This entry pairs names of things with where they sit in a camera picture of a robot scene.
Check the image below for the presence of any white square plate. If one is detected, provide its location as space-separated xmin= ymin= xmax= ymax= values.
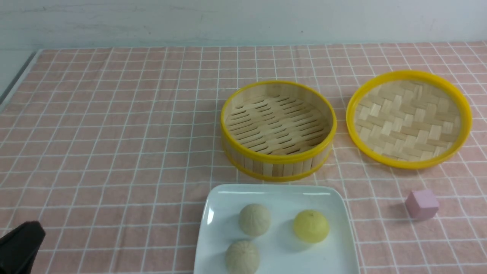
xmin=193 ymin=183 xmax=360 ymax=274

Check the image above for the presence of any white steamed bun front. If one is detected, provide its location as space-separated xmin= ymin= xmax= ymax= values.
xmin=225 ymin=241 xmax=261 ymax=274

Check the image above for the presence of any bamboo steamer basket yellow rim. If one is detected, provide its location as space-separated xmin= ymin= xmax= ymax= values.
xmin=220 ymin=80 xmax=337 ymax=182

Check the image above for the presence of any yellow steamed bun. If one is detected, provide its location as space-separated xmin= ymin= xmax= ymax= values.
xmin=293 ymin=210 xmax=330 ymax=244

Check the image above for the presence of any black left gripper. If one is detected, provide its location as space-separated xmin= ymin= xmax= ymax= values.
xmin=0 ymin=221 xmax=46 ymax=274

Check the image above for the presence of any pink cube block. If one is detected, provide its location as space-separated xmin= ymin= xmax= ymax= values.
xmin=405 ymin=189 xmax=439 ymax=221

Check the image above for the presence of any white steamed bun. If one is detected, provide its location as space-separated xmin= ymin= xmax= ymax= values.
xmin=225 ymin=241 xmax=261 ymax=274
xmin=239 ymin=204 xmax=271 ymax=237

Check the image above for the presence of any woven bamboo steamer lid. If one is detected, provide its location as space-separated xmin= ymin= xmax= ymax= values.
xmin=346 ymin=70 xmax=473 ymax=169

